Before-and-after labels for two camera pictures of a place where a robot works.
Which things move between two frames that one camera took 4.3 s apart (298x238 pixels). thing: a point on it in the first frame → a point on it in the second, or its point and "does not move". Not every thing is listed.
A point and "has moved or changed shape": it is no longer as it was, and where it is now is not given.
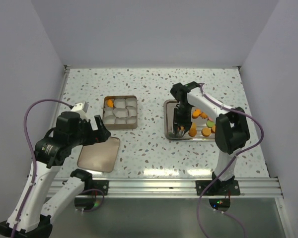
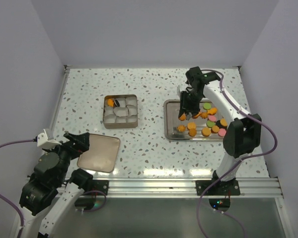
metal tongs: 181,130 has moved or changed shape
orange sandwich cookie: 206,132 does not move
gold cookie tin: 120,112 does not move
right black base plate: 230,187 does not move
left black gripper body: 87,136 → 69,152
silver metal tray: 202,129 does not move
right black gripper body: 183,115 → 193,95
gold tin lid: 101,157 does not move
